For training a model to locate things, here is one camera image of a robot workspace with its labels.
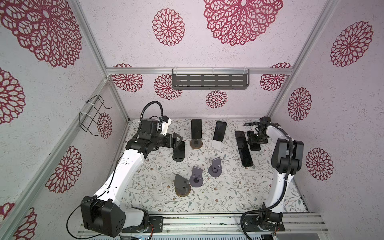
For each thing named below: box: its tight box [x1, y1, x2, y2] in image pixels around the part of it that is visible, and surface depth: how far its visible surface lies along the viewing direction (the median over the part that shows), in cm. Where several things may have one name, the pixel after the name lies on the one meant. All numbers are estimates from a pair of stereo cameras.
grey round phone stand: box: [189, 166, 204, 188], surface depth 88 cm
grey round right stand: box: [208, 157, 222, 178], surface depth 89 cm
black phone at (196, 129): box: [191, 119, 202, 140], surface depth 97 cm
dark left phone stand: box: [172, 154, 185, 162], surface depth 99 cm
